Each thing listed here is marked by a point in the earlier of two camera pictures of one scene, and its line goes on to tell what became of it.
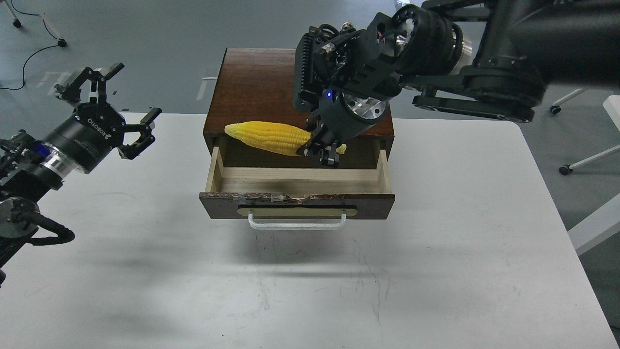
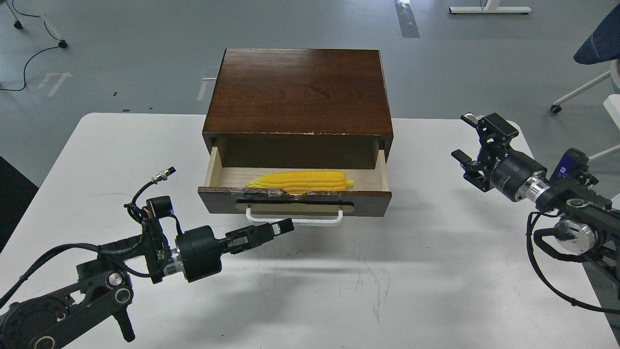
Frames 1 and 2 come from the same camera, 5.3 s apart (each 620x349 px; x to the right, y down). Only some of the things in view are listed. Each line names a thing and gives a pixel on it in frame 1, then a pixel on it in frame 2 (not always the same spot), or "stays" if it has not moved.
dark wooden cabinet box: [257, 85] stays
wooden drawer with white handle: [297, 198] stays
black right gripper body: [343, 115] → [509, 170]
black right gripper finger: [314, 123] → [493, 128]
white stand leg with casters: [17, 23] stays
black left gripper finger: [71, 91] → [253, 235]
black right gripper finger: [328, 154] → [472, 169]
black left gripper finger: [130, 151] → [240, 247]
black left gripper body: [88, 135] → [200, 252]
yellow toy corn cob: [277, 137] → [300, 182]
